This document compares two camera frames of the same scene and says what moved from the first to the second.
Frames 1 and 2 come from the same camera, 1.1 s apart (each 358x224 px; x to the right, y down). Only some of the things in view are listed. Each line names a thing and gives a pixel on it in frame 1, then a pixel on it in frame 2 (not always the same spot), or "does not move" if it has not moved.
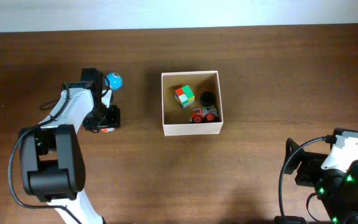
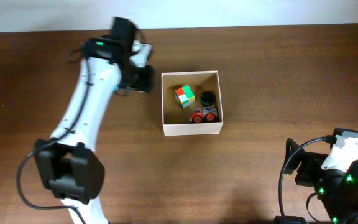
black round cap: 207,98 does not move
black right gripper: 303,168 does not move
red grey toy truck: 199,115 does not move
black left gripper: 117,119 → 146,84
